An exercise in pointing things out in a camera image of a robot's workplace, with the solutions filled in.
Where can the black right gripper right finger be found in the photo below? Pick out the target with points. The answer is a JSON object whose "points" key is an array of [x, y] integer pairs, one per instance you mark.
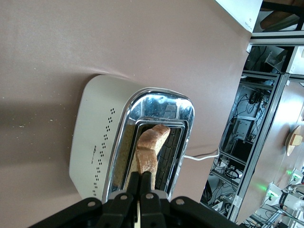
{"points": [[152, 209]]}

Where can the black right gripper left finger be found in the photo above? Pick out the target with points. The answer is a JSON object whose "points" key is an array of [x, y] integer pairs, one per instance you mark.
{"points": [[122, 209]]}

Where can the brown bread slice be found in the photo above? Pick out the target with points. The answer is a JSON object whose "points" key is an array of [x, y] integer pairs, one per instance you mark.
{"points": [[147, 161], [298, 140]]}

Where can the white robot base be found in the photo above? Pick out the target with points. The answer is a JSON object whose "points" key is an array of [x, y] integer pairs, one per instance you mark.
{"points": [[273, 190]]}

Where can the beige chrome two-slot toaster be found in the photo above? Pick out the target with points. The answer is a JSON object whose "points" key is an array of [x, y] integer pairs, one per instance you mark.
{"points": [[95, 99]]}

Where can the round wooden plate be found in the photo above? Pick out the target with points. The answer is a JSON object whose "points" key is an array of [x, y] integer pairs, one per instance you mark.
{"points": [[291, 147]]}

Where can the black computer box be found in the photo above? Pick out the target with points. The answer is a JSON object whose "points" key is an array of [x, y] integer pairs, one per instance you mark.
{"points": [[238, 152]]}

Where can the grey metal box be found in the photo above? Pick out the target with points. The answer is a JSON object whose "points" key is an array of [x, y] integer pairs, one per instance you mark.
{"points": [[242, 128]]}

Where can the white cardboard box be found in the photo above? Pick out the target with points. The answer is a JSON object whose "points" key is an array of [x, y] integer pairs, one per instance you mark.
{"points": [[237, 12]]}

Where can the long aluminium frame post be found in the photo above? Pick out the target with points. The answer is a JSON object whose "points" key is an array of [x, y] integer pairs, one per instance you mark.
{"points": [[260, 145]]}

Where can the aluminium frame crossbar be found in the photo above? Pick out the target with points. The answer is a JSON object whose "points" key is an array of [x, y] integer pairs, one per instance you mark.
{"points": [[273, 40]]}

